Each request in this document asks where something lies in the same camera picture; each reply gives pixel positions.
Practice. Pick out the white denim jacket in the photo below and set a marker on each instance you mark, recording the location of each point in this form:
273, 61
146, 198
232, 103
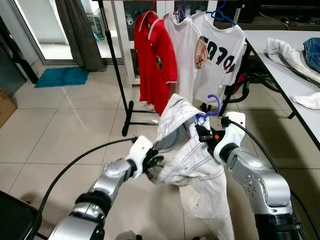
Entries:
195, 170

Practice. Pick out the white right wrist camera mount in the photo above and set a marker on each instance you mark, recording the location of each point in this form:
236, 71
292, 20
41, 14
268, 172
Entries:
232, 132

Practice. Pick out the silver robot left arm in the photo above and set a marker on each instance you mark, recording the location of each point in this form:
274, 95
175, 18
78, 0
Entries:
112, 175

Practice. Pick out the red polo shirt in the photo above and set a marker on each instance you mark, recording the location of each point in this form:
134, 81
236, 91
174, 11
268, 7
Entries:
152, 60

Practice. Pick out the glass sliding door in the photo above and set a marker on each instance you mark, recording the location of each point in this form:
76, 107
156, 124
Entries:
40, 25

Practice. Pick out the black desk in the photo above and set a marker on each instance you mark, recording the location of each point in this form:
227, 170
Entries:
22, 56

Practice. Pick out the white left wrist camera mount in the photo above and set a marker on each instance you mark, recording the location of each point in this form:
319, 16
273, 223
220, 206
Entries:
140, 152

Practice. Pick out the metal clothes rack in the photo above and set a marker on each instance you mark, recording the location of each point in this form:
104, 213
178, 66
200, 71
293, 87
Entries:
114, 55

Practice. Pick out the white picture t-shirt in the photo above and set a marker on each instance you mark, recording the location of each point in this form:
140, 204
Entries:
185, 55

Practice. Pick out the black low sideboard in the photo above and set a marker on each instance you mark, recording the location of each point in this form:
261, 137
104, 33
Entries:
290, 17

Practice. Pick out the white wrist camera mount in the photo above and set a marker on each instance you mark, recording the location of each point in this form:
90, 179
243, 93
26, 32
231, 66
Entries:
232, 132
140, 152

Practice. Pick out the blue denim jacket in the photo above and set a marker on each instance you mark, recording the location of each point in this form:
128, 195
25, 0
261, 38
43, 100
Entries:
313, 52

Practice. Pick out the grey curtain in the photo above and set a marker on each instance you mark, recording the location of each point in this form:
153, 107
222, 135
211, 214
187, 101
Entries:
77, 35

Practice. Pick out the teal floor mat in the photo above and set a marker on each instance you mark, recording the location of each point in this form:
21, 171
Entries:
62, 77

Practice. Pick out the cardboard box printed C/NO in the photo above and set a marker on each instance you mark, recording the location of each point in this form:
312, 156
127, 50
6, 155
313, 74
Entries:
6, 107

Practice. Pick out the purple plastic hanger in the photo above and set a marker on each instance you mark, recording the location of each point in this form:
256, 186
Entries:
218, 102
182, 14

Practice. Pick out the blue plastic hanger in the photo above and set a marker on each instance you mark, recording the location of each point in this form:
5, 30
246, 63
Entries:
220, 15

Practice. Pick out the black office chair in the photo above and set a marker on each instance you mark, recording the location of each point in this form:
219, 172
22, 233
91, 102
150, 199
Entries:
252, 92

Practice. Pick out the white cloth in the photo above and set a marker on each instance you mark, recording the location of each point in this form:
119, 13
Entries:
307, 101

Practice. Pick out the red plastic hanger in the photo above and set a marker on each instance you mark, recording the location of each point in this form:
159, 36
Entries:
152, 7

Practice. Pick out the grey metal cabinet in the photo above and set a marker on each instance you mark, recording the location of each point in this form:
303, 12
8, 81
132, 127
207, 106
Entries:
11, 70

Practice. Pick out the grey robot left foot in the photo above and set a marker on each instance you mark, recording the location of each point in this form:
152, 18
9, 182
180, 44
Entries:
127, 235

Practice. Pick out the white black-lettered t-shirt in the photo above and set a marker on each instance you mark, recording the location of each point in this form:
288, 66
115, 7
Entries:
222, 55

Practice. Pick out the white denim garment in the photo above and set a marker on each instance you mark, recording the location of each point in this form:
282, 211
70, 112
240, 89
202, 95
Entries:
287, 55

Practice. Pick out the black bulky object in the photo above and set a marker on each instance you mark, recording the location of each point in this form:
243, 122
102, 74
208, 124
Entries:
15, 220

